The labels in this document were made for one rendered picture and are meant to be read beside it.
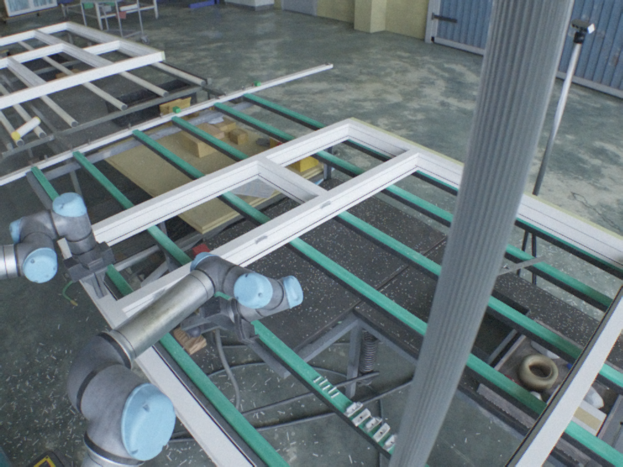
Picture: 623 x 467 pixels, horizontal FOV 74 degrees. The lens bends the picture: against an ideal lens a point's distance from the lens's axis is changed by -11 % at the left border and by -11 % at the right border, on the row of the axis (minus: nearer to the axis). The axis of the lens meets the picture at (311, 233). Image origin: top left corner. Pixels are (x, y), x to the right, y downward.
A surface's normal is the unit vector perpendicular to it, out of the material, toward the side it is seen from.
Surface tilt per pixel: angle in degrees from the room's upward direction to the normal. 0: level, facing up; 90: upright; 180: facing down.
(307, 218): 90
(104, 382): 4
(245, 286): 44
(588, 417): 0
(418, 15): 90
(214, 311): 34
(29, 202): 0
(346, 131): 90
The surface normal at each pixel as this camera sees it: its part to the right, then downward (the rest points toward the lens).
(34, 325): 0.00, -0.79
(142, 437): 0.90, 0.19
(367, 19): -0.73, 0.41
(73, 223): 0.53, 0.52
